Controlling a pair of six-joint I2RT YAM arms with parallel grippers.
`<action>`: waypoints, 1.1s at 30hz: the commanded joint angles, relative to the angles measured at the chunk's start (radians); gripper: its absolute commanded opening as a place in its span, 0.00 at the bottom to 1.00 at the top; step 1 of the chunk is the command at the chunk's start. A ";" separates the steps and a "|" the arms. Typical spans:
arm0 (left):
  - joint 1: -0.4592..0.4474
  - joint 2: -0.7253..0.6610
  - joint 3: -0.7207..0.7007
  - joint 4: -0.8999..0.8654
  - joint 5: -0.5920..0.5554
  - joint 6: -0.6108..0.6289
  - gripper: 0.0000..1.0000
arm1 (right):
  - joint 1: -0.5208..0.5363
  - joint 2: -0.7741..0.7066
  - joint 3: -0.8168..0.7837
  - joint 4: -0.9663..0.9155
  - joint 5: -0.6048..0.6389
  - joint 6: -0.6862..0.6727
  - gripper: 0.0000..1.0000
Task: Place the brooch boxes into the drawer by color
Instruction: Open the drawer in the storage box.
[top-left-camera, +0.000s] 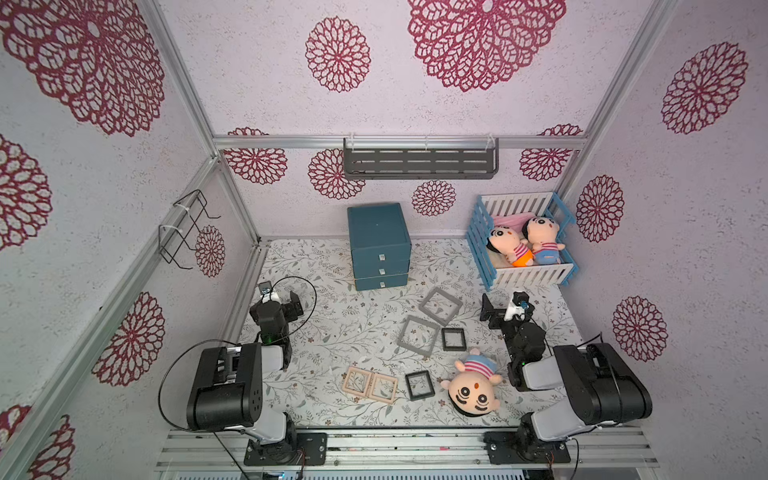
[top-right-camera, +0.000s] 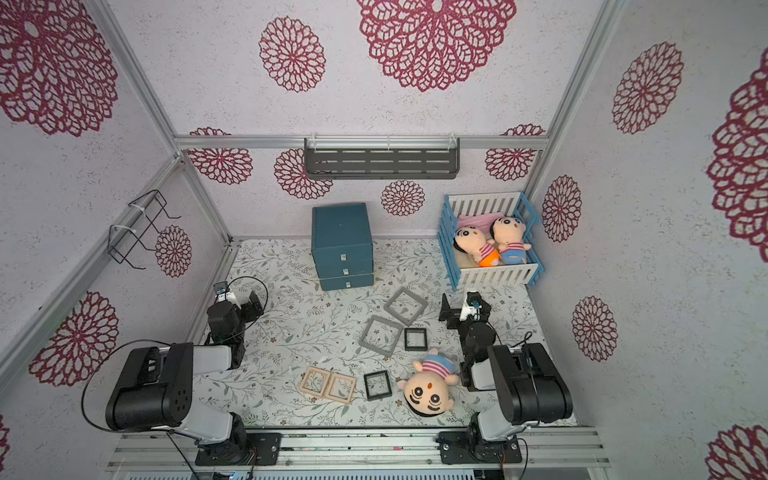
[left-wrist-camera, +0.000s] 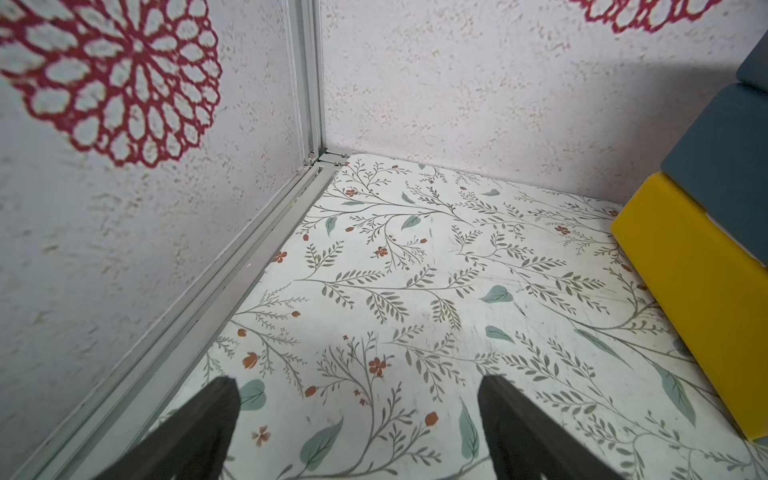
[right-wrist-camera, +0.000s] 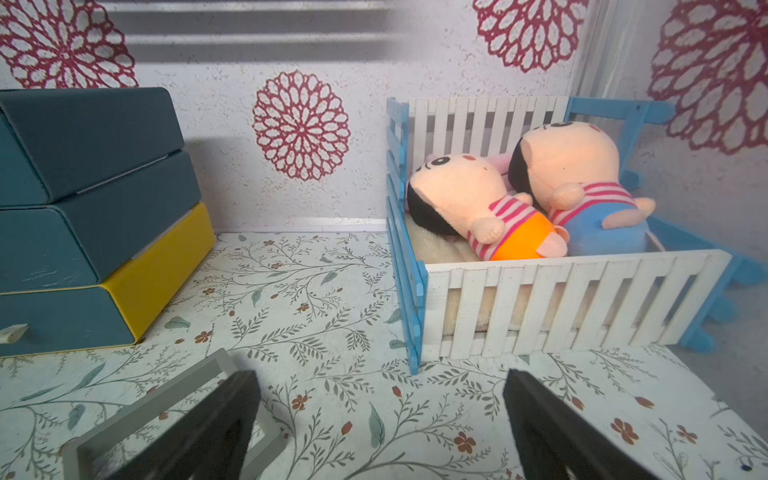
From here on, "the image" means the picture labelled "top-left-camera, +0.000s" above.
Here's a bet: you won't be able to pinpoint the grey brooch box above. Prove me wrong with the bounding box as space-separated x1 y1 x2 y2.
396 315 441 357
418 287 463 327

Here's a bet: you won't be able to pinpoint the teal drawer cabinet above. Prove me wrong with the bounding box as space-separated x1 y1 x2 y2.
347 203 412 291

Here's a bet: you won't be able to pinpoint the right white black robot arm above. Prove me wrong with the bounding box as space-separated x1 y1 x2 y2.
480 291 653 456

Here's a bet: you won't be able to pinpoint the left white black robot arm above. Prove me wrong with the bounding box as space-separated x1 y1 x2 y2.
186 292 304 450

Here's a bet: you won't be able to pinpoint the small black brooch box far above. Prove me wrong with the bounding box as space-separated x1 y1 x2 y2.
441 328 467 352

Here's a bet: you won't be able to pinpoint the small black brooch box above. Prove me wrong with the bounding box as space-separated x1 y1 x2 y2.
441 328 467 352
405 370 435 401

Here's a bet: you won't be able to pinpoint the small black brooch box near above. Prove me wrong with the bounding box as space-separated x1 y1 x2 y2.
405 370 435 401

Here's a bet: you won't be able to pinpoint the wooden brooch box left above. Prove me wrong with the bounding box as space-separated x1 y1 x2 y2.
342 366 374 397

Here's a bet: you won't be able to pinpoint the wooden brooch box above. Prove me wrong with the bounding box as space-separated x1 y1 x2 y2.
342 366 374 397
367 374 398 405

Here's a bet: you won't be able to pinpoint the wooden brooch box right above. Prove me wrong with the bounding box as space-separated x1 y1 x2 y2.
367 374 398 405

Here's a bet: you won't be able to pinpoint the plush doll orange pants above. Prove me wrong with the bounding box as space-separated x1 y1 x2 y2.
486 226 534 267

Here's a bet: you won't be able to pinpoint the blue white toy crib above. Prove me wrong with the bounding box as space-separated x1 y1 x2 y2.
466 192 579 291

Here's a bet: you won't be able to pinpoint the plush doll striped hat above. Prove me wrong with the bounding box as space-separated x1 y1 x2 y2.
440 348 503 418

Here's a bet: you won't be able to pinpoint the plush doll blue pants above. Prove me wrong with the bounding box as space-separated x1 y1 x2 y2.
522 217 565 265

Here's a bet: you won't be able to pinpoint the pink crib blanket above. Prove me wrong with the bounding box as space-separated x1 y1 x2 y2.
492 212 536 233

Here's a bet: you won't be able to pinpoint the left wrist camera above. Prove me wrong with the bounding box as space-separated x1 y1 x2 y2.
257 281 281 303

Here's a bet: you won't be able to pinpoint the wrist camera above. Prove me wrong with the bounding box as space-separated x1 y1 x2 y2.
504 291 535 321
257 281 281 303

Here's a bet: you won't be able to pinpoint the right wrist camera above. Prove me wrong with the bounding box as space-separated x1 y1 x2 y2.
504 291 535 321

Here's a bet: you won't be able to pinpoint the black wire wall rack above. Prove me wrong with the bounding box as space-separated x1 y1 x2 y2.
157 189 220 270

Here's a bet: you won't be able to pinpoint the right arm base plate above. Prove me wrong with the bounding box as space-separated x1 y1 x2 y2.
483 431 571 465

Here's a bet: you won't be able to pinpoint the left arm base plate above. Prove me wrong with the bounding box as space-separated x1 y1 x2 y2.
244 433 328 467

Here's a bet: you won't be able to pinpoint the aluminium front rail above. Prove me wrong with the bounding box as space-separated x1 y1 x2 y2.
154 426 659 478

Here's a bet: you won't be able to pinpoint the grey wall shelf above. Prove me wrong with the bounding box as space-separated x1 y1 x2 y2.
342 137 499 180

